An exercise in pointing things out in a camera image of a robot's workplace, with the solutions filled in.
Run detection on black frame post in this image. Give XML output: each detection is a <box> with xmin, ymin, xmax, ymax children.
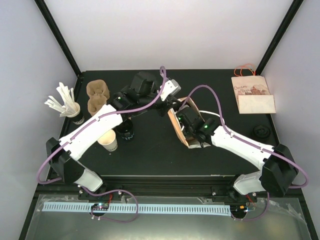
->
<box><xmin>255</xmin><ymin>0</ymin><xmax>304</xmax><ymax>76</ymax></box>
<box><xmin>34</xmin><ymin>0</ymin><xmax>82</xmax><ymax>77</ymax></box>

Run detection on black left frame post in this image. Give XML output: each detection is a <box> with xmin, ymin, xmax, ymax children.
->
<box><xmin>34</xmin><ymin>0</ymin><xmax>82</xmax><ymax>77</ymax></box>

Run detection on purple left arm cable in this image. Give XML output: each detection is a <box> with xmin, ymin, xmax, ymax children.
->
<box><xmin>36</xmin><ymin>65</ymin><xmax>168</xmax><ymax>223</ymax></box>

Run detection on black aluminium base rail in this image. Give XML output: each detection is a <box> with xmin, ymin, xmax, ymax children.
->
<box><xmin>34</xmin><ymin>176</ymin><xmax>304</xmax><ymax>201</ymax></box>

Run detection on brown paper takeout bag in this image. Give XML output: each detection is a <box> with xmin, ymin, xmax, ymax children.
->
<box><xmin>167</xmin><ymin>98</ymin><xmax>221</xmax><ymax>149</ymax></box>

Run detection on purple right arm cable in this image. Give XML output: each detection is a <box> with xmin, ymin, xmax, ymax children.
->
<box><xmin>186</xmin><ymin>84</ymin><xmax>309</xmax><ymax>222</ymax></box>

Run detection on stack of pulp cup carriers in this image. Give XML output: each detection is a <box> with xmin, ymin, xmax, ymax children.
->
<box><xmin>86</xmin><ymin>79</ymin><xmax>110</xmax><ymax>116</ymax></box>

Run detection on printed paper bag orange handles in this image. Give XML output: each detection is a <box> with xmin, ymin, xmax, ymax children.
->
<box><xmin>231</xmin><ymin>63</ymin><xmax>276</xmax><ymax>114</ymax></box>

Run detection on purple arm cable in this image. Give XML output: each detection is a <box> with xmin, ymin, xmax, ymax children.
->
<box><xmin>36</xmin><ymin>65</ymin><xmax>168</xmax><ymax>223</ymax></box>
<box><xmin>186</xmin><ymin>84</ymin><xmax>309</xmax><ymax>222</ymax></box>

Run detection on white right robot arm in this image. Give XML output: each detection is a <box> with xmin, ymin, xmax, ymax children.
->
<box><xmin>174</xmin><ymin>106</ymin><xmax>299</xmax><ymax>202</ymax></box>

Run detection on black right frame post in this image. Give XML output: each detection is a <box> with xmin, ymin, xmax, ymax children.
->
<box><xmin>255</xmin><ymin>0</ymin><xmax>304</xmax><ymax>76</ymax></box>

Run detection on white paper coffee cup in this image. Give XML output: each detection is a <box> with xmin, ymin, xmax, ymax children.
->
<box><xmin>97</xmin><ymin>129</ymin><xmax>118</xmax><ymax>152</ymax></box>

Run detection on cup of white wrapped stirrers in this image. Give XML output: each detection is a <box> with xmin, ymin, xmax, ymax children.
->
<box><xmin>44</xmin><ymin>82</ymin><xmax>85</xmax><ymax>125</ymax></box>

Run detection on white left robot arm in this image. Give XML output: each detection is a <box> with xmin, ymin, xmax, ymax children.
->
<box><xmin>38</xmin><ymin>68</ymin><xmax>181</xmax><ymax>200</ymax></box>

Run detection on light blue cable duct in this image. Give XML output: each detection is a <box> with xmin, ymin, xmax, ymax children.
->
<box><xmin>42</xmin><ymin>202</ymin><xmax>231</xmax><ymax>217</ymax></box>

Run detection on stack of black cup lids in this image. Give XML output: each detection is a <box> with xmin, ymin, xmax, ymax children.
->
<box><xmin>115</xmin><ymin>119</ymin><xmax>135</xmax><ymax>141</ymax></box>

